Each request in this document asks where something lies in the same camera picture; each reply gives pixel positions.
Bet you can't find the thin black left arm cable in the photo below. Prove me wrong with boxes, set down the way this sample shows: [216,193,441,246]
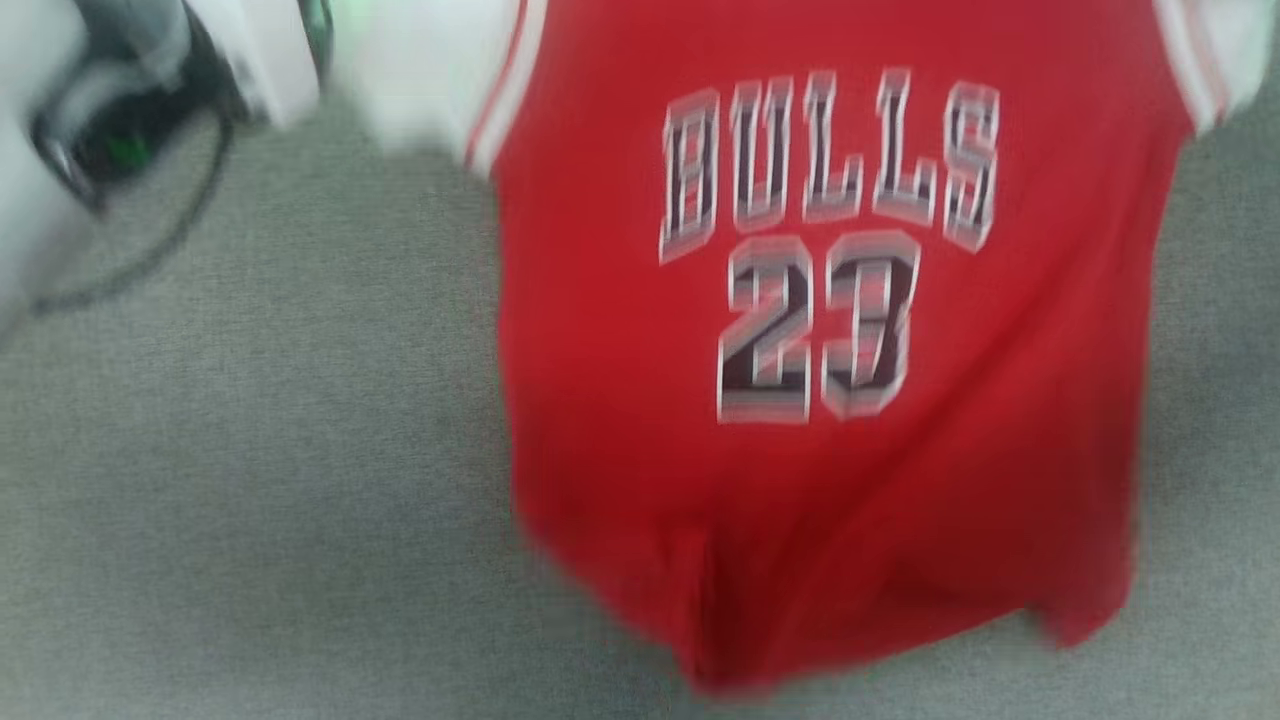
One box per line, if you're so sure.
[30,100,239,316]

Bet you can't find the left gripper white dark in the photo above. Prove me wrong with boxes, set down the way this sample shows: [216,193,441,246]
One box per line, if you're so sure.
[188,0,337,129]

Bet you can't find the red Bulls basketball jersey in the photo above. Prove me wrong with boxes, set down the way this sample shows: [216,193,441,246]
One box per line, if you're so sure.
[335,0,1280,699]

